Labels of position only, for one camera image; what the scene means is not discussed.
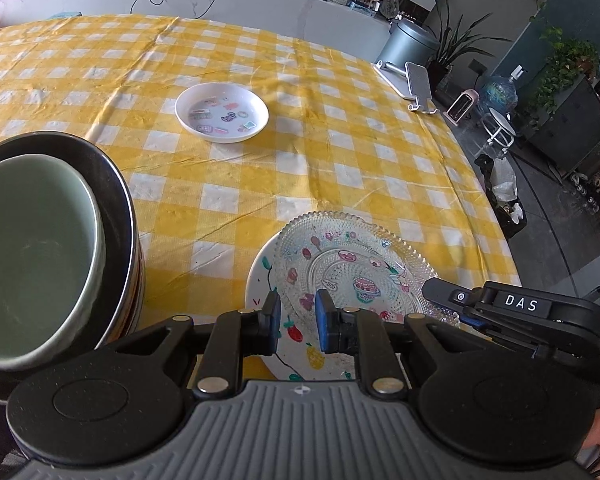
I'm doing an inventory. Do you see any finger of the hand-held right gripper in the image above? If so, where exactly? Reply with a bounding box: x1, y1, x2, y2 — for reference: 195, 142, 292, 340
421, 277, 487, 329

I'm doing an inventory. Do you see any patterned clear glass plate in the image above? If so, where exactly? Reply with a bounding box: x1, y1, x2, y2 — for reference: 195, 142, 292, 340
270, 211, 462, 332

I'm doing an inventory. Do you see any blue water jug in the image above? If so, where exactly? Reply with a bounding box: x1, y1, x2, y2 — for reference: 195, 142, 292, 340
480, 66, 524, 112

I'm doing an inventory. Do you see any small white sticker plate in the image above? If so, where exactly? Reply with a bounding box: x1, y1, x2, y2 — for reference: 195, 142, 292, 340
175, 81, 270, 145

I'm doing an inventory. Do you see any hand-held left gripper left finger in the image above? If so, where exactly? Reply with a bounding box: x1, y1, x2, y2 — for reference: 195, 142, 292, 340
112, 290, 284, 397

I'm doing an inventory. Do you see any green ceramic bowl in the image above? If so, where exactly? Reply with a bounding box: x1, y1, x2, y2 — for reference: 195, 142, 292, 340
0, 155, 109, 372

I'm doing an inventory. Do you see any white plate with fruit drawings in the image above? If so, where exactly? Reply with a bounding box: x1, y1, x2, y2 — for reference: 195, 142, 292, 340
245, 237, 363, 384

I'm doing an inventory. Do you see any steel bowl with orange outside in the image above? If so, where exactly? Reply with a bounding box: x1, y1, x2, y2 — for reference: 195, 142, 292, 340
0, 131, 141, 403

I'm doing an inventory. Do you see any black bin with white bag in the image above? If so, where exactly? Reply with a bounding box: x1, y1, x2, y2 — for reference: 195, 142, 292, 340
475, 154, 529, 239

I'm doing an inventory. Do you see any white round stool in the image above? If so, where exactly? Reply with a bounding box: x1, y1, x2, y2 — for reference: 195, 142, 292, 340
475, 110, 519, 159

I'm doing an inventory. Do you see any grey marble counter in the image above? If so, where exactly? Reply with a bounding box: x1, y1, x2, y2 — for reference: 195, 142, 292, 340
0, 0, 394, 62

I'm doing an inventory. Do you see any long-leaf potted plant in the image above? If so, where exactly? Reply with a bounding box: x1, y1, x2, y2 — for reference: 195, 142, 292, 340
425, 0, 512, 87

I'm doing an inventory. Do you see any yellow checked tablecloth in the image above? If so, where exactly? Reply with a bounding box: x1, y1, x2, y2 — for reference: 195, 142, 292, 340
0, 12, 522, 382

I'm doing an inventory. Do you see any grey round trash can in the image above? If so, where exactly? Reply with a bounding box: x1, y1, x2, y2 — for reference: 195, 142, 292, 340
377, 17, 440, 67

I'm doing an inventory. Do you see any green pothos plant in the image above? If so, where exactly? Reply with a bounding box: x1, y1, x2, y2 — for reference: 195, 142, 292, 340
522, 25, 600, 132

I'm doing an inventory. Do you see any pink small heater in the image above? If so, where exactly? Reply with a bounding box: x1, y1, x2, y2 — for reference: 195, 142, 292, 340
442, 88, 480, 125

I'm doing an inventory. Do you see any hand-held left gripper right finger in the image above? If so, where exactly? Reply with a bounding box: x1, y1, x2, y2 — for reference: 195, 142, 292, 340
314, 288, 477, 397

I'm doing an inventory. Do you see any white phone stand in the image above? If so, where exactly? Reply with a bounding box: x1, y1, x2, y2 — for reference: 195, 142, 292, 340
374, 60, 439, 115

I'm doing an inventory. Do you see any grey cabinet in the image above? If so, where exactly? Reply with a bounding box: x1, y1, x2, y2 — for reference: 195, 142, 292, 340
520, 75, 600, 172

